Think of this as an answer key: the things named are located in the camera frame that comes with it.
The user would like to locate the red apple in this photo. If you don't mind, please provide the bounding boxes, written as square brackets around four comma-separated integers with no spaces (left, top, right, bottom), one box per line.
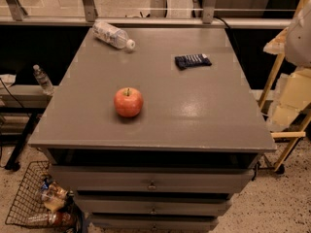
[114,87,144,117]

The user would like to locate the grey drawer cabinet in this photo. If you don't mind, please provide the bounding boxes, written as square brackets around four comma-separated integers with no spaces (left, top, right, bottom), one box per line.
[30,28,276,232]

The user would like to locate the dark blue snack packet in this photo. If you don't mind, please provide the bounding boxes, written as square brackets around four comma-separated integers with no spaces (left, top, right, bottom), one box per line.
[175,53,212,70]

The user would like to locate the clear plastic water bottle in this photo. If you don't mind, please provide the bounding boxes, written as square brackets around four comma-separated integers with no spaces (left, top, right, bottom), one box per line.
[92,21,135,50]

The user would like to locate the upright small water bottle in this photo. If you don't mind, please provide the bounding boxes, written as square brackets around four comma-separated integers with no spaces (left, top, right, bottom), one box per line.
[33,65,54,96]

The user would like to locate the metal railing with glass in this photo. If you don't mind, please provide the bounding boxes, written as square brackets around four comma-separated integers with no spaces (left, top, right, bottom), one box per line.
[0,0,294,28]

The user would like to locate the snack bags in basket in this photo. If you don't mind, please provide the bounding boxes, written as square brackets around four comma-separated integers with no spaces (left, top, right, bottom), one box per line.
[26,180,76,227]

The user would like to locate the white robot body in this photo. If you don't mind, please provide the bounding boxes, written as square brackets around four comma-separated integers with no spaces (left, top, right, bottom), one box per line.
[285,0,311,68]

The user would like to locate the yellow wooden ladder frame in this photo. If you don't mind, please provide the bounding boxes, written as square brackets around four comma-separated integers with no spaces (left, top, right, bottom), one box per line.
[259,0,311,174]

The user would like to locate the black wire basket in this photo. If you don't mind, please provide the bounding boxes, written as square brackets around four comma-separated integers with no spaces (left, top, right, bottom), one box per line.
[4,160,82,230]

